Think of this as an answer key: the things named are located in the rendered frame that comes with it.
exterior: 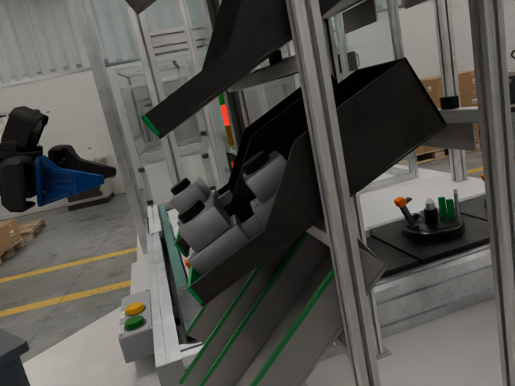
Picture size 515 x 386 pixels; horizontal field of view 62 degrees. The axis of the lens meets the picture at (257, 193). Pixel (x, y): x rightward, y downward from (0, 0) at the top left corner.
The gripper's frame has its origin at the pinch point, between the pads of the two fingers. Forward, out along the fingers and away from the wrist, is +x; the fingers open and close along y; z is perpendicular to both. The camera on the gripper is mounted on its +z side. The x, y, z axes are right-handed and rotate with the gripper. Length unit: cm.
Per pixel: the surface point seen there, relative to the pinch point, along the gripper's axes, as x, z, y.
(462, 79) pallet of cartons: 408, 66, 606
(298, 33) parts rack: 23.4, 15.6, -24.5
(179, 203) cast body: 12.8, -3.5, -0.9
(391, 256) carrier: 57, -21, 27
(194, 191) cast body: 14.7, -1.6, -1.3
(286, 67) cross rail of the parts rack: 23.5, 13.5, -19.4
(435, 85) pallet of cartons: 367, 55, 610
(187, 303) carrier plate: 12.5, -32.0, 27.3
